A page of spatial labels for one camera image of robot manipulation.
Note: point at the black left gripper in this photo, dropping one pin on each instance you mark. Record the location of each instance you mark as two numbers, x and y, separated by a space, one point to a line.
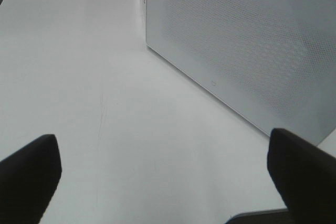
304 176

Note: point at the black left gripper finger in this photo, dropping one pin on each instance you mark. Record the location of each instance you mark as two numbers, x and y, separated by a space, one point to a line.
29 179

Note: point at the white microwave door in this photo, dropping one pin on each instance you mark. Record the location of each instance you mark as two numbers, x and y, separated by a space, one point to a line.
271 61

